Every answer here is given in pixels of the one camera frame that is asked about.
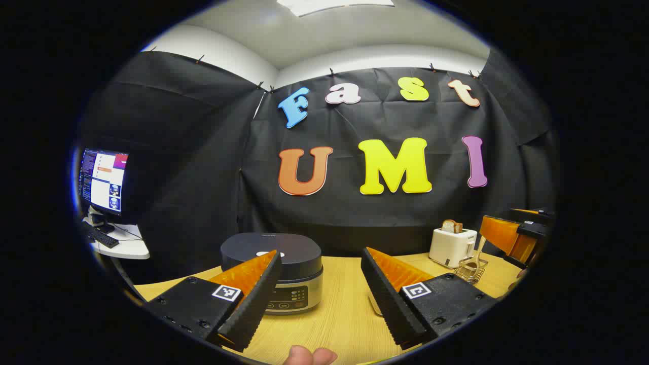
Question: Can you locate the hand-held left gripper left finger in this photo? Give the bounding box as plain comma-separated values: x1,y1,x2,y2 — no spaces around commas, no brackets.
145,249,283,353

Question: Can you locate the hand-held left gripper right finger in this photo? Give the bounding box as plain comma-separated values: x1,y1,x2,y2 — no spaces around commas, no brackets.
360,247,497,350

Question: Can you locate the wooden spoon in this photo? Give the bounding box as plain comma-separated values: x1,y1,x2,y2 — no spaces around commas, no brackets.
464,236,486,277

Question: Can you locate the clear wire chopstick holder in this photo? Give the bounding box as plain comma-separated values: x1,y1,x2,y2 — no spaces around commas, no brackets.
455,256,489,284

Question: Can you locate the black silver rice cooker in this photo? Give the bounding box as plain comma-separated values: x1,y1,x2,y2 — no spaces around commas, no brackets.
220,233,324,316

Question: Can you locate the white toaster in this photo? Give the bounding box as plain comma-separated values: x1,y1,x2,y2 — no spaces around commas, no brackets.
429,228,478,269

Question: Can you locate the white side table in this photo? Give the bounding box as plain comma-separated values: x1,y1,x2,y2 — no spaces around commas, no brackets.
84,205,151,260

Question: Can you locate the black backdrop cloth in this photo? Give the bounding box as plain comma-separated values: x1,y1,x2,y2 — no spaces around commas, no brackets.
76,48,558,284

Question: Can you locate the black keyboard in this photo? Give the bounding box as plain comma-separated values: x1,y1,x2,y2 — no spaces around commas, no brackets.
84,223,120,249

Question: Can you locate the computer monitor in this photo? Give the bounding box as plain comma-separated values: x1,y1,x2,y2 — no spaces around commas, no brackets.
79,149,129,234

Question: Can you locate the ceiling light panel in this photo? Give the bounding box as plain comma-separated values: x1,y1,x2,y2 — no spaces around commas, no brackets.
276,0,395,17

